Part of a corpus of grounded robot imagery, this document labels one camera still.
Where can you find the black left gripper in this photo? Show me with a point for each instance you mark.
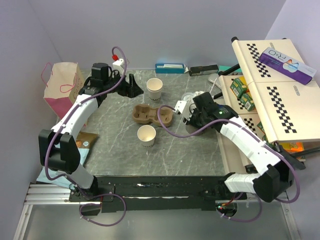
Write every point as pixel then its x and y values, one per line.
pixel 130 90

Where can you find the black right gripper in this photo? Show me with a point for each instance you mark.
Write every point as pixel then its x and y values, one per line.
pixel 193 111

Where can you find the grey straw holder cup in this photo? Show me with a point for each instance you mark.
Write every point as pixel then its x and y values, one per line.
pixel 191 130

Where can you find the white paper cup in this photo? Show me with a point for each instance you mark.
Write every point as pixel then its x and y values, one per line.
pixel 146 135

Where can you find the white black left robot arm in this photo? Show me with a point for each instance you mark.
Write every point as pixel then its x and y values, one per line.
pixel 59 154

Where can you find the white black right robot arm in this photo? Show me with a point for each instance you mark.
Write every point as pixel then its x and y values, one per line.
pixel 274 174

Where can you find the stack of white paper cups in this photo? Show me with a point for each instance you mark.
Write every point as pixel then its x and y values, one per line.
pixel 154 87

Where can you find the brown pulp cup carrier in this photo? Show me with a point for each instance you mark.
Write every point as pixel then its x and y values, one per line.
pixel 145 114

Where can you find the blue white box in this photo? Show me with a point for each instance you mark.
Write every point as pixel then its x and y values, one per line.
pixel 171 68

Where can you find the green box upper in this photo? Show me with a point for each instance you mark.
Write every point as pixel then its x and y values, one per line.
pixel 239 86

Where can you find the green box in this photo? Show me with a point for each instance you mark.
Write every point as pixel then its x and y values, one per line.
pixel 239 86
pixel 247 100

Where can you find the black rectangular box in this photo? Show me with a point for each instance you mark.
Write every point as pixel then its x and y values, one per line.
pixel 203 70

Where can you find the green box lower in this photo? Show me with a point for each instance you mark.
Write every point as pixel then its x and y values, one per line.
pixel 247 100

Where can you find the pink white paper bag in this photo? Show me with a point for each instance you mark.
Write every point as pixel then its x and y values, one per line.
pixel 62 88

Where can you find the brown blue snack packet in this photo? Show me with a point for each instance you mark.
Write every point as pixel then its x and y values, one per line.
pixel 84 142

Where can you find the purple white R&O box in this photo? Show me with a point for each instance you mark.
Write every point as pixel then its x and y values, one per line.
pixel 287 65

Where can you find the cream checkered folding board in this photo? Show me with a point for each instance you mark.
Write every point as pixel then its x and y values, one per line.
pixel 288 110

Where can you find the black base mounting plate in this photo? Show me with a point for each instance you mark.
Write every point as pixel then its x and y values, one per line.
pixel 141 193

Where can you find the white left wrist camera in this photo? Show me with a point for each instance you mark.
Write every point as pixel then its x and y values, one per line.
pixel 118 64

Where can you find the aluminium rail frame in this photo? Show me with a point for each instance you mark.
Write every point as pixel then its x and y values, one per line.
pixel 48 215

